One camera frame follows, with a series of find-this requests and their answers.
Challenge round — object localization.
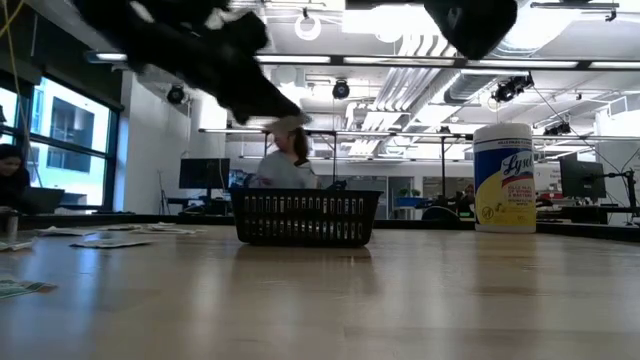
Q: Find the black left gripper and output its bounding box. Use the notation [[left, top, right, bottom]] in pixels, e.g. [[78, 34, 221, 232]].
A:
[[149, 9, 304, 126]]

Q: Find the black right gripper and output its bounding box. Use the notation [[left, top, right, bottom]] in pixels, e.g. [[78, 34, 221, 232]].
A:
[[423, 0, 519, 60]]

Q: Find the black monitor on arm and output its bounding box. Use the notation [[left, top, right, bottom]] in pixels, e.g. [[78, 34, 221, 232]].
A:
[[558, 151, 608, 200]]

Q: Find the black ceiling spotlight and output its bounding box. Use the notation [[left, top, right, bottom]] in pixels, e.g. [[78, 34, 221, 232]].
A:
[[492, 73, 535, 104], [331, 77, 352, 101], [165, 82, 188, 106], [542, 121, 573, 137]]

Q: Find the black computer monitor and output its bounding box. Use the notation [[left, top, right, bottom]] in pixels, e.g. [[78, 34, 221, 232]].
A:
[[178, 157, 232, 201]]

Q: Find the long ceiling light bar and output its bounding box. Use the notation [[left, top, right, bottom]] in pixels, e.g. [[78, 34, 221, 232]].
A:
[[89, 51, 640, 71]]

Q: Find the black plastic basket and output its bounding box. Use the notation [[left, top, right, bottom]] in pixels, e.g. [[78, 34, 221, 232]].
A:
[[229, 188, 384, 248]]

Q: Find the Lysol wipes canister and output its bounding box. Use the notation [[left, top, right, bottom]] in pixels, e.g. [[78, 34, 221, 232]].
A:
[[472, 122, 538, 234]]

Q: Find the black office chair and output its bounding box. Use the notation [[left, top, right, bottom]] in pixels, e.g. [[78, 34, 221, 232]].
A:
[[421, 204, 465, 223]]

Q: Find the large window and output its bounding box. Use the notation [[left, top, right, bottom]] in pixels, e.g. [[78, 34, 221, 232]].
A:
[[0, 74, 124, 214]]

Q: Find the black laptop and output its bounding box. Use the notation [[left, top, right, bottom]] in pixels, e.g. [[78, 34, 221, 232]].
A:
[[22, 187, 66, 215]]

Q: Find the silver ventilation duct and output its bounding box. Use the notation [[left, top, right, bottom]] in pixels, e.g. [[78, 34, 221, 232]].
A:
[[439, 39, 569, 104]]

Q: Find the white ring lamp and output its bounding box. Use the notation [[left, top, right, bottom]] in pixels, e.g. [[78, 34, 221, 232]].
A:
[[293, 9, 323, 42]]

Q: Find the black overhead rig frame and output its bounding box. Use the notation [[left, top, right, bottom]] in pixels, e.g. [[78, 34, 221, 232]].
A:
[[198, 127, 475, 201]]

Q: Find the short grey post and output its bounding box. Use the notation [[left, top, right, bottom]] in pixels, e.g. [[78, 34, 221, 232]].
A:
[[4, 210, 21, 242]]

